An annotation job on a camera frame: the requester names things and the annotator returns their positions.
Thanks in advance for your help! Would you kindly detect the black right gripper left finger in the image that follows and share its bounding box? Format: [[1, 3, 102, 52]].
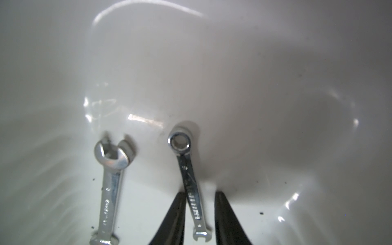
[[149, 192, 187, 245]]

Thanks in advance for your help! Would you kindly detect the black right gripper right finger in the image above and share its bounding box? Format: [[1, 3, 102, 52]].
[[214, 192, 252, 245]]

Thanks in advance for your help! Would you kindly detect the small silver ring combination wrench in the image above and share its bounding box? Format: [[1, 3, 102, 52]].
[[167, 127, 212, 242]]

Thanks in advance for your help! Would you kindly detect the small silver open-end wrench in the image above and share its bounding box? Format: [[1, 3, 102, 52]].
[[89, 137, 135, 245]]

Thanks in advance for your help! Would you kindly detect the white plastic storage box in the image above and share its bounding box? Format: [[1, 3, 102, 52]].
[[1, 1, 392, 245]]

